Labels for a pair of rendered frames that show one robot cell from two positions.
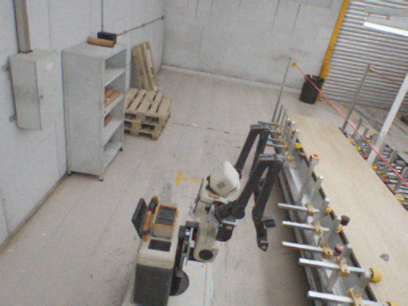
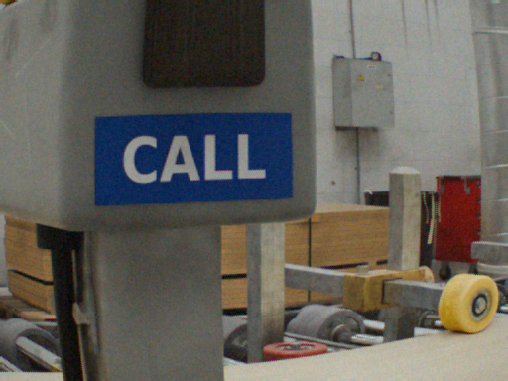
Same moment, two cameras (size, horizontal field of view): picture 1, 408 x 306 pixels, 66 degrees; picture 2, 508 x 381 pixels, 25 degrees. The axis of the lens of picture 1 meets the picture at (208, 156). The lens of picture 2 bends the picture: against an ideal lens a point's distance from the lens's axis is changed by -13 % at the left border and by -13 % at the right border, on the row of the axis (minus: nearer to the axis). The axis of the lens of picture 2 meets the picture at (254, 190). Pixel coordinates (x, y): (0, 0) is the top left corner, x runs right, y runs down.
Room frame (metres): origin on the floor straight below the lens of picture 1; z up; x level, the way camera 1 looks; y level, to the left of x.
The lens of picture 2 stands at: (2.71, -0.64, 1.17)
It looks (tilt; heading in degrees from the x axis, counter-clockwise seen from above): 3 degrees down; 241
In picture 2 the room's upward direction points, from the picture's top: straight up
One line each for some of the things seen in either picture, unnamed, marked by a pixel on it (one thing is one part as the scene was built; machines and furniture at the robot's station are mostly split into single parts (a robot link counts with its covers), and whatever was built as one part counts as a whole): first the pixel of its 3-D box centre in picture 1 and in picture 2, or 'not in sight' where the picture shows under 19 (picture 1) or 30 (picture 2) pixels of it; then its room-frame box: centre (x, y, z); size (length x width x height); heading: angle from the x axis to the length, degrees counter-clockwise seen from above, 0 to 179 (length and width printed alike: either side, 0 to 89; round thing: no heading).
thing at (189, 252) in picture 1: (200, 241); not in sight; (1.83, -0.06, 0.68); 0.28 x 0.27 x 0.25; 2
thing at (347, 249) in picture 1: (336, 272); not in sight; (1.58, -0.97, 0.87); 0.04 x 0.04 x 0.48; 2
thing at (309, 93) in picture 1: (310, 88); not in sight; (9.05, -2.49, 0.36); 0.59 x 0.58 x 0.73; 2
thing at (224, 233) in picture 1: (224, 217); not in sight; (1.77, -0.19, 0.99); 0.28 x 0.16 x 0.22; 2
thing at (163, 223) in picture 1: (165, 221); not in sight; (1.76, 0.22, 0.87); 0.23 x 0.15 x 0.11; 2
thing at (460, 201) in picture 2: not in sight; (479, 226); (-3.27, -7.75, 0.41); 0.76 x 0.48 x 0.81; 9
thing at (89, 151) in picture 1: (98, 109); not in sight; (3.76, 1.50, 0.78); 0.90 x 0.45 x 1.55; 2
